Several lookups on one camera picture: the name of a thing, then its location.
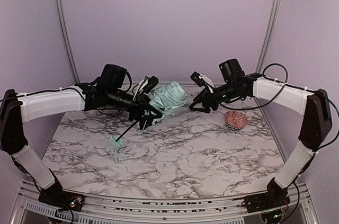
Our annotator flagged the mint green folding umbrella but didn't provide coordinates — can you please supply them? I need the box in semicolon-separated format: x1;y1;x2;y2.
108;81;188;163

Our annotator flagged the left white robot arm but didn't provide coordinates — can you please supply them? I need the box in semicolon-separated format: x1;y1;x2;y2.
1;64;162;211

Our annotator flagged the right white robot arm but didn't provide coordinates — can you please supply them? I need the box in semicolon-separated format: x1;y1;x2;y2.
189;59;337;213

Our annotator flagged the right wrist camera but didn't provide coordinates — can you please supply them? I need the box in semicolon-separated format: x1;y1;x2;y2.
190;71;216;94

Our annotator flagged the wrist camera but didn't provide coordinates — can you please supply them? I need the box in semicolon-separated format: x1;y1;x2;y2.
190;71;216;94
132;76;159;101

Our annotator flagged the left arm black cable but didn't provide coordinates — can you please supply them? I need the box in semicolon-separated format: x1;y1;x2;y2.
0;71;133;116

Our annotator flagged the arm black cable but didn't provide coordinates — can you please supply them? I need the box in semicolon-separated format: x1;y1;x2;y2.
219;63;336;150
0;71;133;116

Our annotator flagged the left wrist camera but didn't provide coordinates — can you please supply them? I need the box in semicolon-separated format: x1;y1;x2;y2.
132;76;159;101

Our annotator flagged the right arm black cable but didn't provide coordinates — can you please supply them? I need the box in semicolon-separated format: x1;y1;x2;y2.
219;63;336;150

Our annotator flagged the right aluminium frame post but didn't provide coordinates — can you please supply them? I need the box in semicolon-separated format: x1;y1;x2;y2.
256;0;281;73

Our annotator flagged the aluminium frame post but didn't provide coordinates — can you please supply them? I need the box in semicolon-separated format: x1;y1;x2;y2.
256;0;281;73
55;0;80;84

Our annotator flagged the front aluminium rail base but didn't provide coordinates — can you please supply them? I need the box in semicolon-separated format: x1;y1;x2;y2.
9;181;319;223

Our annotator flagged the left aluminium frame post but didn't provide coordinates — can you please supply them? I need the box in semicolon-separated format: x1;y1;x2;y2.
55;0;80;84

